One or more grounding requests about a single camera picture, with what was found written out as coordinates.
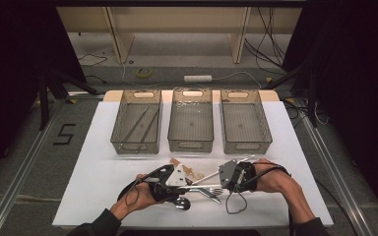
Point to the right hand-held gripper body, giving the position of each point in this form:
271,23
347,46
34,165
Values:
228,173

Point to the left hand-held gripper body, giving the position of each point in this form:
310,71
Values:
176,175

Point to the metal spoon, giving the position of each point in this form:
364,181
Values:
182,204

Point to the metal fork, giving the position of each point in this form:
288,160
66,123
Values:
210,196

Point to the smoky transparent plastic bin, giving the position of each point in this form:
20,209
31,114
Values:
136,114
190,124
244,124

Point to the person's left hand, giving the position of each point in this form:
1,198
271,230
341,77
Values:
139,196

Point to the person's right hand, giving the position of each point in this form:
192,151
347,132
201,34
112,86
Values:
272,178

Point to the white power strip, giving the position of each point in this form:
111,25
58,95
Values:
197,78

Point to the yellow tape roll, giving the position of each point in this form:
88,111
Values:
138,72

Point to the black metal stand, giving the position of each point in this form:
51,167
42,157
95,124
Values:
312,98
43,98

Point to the light wooden shelf unit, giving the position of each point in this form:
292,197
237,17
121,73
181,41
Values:
177,19

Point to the black curtain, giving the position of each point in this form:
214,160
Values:
357,65
6,65

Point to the aluminium floor rail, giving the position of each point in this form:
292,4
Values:
20,177
336,177

